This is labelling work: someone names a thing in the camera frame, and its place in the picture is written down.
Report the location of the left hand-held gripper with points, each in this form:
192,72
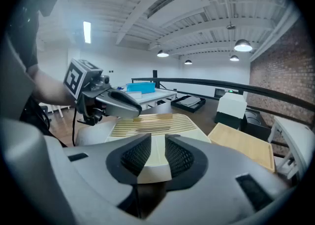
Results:
73,76

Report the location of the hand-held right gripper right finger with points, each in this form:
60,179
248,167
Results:
216,170

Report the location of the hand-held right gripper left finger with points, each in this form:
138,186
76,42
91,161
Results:
98,170

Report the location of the white dish rack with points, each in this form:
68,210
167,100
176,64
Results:
157,121

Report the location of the person's left forearm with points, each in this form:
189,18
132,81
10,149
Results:
49,88

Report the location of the black box with round holes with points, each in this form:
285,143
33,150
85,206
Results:
256,125

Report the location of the blue plastic bin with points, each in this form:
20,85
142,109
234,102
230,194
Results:
140,88

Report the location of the white rounded object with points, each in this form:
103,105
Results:
93,133

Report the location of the large white table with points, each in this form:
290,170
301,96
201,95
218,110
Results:
157,96

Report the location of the wooden board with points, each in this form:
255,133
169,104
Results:
243,142

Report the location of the white and black appliance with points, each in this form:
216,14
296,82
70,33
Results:
232,106

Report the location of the pendant lamp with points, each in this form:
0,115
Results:
188,62
243,45
234,58
163,53

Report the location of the black tray with grey sheets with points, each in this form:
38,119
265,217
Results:
188,102

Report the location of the black appliance with green light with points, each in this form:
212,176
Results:
221,93

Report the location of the rectangular ceiling light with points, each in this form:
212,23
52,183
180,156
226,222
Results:
86,32

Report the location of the small white side table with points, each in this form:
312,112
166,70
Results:
292,130

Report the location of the black metal railing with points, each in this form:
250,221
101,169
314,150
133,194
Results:
221,83

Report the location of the person in grey shirt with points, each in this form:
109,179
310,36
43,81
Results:
27,22

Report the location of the round ceiling fixture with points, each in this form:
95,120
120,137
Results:
230,26

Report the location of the black post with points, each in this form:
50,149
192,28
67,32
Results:
155,75

